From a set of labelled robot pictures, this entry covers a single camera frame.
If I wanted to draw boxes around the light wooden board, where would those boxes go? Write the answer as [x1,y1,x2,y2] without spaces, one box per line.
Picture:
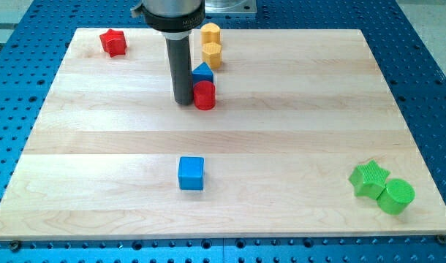
[0,28,446,240]

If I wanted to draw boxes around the red cylinder block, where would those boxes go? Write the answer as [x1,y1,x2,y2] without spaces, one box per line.
[193,80,216,110]

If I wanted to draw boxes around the blue cube block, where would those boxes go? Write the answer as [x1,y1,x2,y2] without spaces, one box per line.
[178,156,204,191]

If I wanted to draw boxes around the blue triangle block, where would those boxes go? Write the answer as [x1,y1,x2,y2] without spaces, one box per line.
[192,62,214,85]

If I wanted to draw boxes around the yellow hexagon block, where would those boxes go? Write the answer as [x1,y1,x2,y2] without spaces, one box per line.
[202,42,222,69]

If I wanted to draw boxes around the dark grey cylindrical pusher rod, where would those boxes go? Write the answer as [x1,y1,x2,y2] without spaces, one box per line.
[166,36,193,105]

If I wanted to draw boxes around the yellow heart block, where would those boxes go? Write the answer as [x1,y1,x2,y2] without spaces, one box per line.
[200,23,221,45]

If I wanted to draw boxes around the red star block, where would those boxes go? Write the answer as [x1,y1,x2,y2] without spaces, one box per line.
[99,28,127,58]

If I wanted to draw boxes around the green star block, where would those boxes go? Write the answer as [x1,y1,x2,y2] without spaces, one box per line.
[349,160,390,200]

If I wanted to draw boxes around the green cylinder block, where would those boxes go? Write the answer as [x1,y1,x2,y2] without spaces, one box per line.
[377,178,415,216]

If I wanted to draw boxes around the blue perforated metal table plate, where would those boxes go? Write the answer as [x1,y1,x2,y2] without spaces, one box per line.
[0,1,446,262]

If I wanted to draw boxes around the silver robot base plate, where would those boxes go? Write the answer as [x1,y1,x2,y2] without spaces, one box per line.
[205,0,257,15]

